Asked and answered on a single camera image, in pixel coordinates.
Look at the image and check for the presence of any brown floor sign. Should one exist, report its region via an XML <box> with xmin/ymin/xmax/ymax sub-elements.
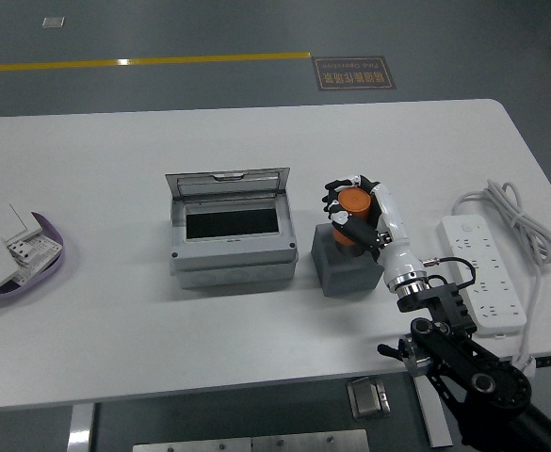
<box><xmin>313</xmin><ymin>56</ymin><xmax>397</xmax><ymax>92</ymax></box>

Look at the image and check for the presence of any white coiled power cord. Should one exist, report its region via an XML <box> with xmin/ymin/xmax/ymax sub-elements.
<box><xmin>451</xmin><ymin>178</ymin><xmax>551</xmax><ymax>379</ymax></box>

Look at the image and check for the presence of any white perforated plastic part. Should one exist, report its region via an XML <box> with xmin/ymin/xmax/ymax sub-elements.
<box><xmin>5</xmin><ymin>234</ymin><xmax>64</xmax><ymax>284</ymax></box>

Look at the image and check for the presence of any metal floor socket box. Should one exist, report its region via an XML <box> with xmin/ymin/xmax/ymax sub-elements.
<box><xmin>346</xmin><ymin>376</ymin><xmax>393</xmax><ymax>421</ymax></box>

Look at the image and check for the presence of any white power strip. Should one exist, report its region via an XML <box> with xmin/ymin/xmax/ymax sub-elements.
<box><xmin>437</xmin><ymin>214</ymin><xmax>528</xmax><ymax>338</ymax></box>

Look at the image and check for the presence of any white table leg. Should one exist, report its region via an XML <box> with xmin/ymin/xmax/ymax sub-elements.
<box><xmin>66</xmin><ymin>403</ymin><xmax>97</xmax><ymax>452</ymax></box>
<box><xmin>411</xmin><ymin>374</ymin><xmax>455</xmax><ymax>449</ymax></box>

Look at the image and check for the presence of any purple tray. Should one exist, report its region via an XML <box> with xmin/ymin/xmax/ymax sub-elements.
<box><xmin>0</xmin><ymin>211</ymin><xmax>66</xmax><ymax>309</ymax></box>

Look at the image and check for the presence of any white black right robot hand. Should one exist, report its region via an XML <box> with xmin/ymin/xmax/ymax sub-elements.
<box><xmin>320</xmin><ymin>174</ymin><xmax>421</xmax><ymax>289</ymax></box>

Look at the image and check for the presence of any white switch panel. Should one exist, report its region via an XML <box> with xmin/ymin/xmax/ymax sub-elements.
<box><xmin>0</xmin><ymin>202</ymin><xmax>43</xmax><ymax>246</ymax></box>

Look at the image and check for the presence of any dark grey holed cube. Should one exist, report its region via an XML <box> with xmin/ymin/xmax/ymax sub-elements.
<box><xmin>310</xmin><ymin>223</ymin><xmax>387</xmax><ymax>299</ymax></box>

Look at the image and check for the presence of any grey electrical enclosure box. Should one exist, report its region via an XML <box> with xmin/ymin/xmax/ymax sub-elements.
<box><xmin>164</xmin><ymin>167</ymin><xmax>300</xmax><ymax>290</ymax></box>

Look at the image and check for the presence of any yellow floor tape line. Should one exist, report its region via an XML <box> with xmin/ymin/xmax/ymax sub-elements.
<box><xmin>0</xmin><ymin>50</ymin><xmax>313</xmax><ymax>74</ymax></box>

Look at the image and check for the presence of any orange cylinder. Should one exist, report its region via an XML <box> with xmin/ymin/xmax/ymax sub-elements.
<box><xmin>332</xmin><ymin>187</ymin><xmax>373</xmax><ymax>248</ymax></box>

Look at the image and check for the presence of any steel base plate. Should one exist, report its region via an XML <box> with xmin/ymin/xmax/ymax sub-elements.
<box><xmin>132</xmin><ymin>428</ymin><xmax>371</xmax><ymax>452</ymax></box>

